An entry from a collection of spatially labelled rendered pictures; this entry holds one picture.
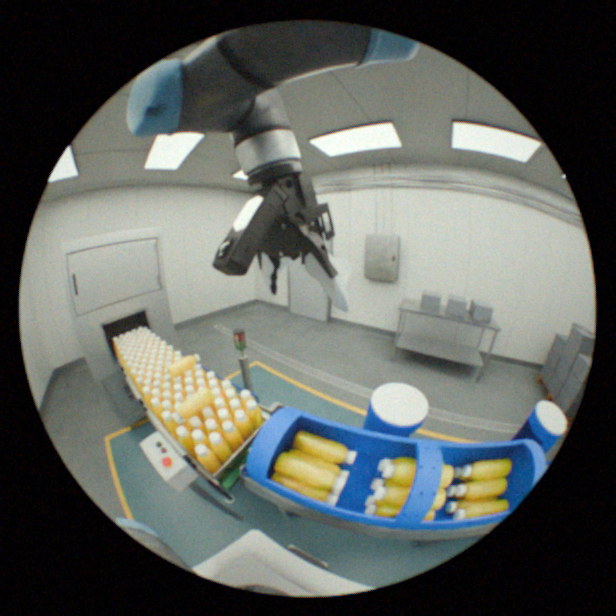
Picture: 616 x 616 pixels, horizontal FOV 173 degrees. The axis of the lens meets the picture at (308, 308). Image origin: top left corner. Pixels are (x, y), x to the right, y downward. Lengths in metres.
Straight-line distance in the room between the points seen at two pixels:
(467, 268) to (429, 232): 0.90
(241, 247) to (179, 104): 0.14
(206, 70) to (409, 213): 3.59
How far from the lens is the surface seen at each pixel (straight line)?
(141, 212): 4.71
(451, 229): 3.62
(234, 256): 0.18
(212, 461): 0.74
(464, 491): 0.74
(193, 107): 0.18
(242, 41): 0.15
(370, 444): 0.70
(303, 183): 0.27
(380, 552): 1.73
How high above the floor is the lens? 1.66
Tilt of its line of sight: 18 degrees down
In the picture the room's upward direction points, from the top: straight up
